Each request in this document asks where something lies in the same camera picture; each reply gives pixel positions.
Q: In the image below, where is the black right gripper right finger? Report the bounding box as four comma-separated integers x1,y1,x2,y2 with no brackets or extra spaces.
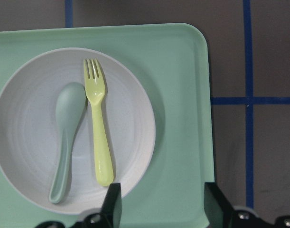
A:
204,182,234,228

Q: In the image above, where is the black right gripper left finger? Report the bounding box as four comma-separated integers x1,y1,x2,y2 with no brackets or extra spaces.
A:
100,183,122,228

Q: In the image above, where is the pale green plastic spoon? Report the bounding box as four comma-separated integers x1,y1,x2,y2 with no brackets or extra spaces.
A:
49,82,86,204

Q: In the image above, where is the yellow plastic fork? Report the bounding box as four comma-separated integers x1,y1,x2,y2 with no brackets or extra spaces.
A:
84,59,114,187

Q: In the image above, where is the mint green tray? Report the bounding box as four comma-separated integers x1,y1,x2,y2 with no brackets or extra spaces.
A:
0,23,214,228

